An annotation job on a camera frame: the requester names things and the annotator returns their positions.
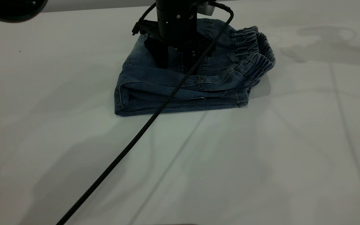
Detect thin black cable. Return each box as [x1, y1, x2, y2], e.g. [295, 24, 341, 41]
[132, 2, 157, 35]

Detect long braided black cable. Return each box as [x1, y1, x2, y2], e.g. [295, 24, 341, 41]
[56, 2, 234, 225]

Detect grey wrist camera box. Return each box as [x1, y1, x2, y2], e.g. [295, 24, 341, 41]
[198, 0, 215, 16]

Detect blue denim jeans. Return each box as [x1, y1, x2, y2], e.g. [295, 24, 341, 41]
[114, 18, 276, 117]

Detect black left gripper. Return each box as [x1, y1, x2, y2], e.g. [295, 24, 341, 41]
[145, 31, 213, 75]

